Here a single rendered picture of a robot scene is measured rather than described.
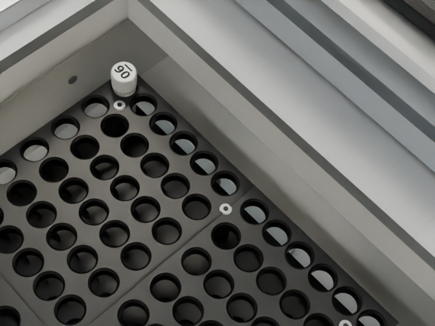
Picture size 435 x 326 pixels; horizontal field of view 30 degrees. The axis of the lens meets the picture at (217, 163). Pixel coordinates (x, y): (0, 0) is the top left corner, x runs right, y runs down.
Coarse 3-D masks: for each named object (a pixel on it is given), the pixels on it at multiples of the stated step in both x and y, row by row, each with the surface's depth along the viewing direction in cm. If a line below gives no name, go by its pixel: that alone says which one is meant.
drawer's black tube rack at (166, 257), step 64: (128, 128) 38; (0, 192) 36; (64, 192) 40; (128, 192) 40; (192, 192) 37; (0, 256) 35; (64, 256) 35; (128, 256) 38; (192, 256) 39; (256, 256) 39; (0, 320) 37; (64, 320) 37; (128, 320) 37; (192, 320) 37; (256, 320) 34; (320, 320) 35
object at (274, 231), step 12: (168, 132) 44; (180, 144) 44; (204, 168) 44; (216, 180) 43; (228, 180) 43; (228, 192) 43; (252, 216) 42; (264, 216) 42; (276, 228) 42; (276, 240) 42
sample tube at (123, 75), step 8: (120, 64) 39; (128, 64) 39; (112, 72) 38; (120, 72) 38; (128, 72) 38; (136, 72) 38; (112, 80) 39; (120, 80) 38; (128, 80) 38; (136, 80) 39; (120, 88) 39; (128, 88) 39
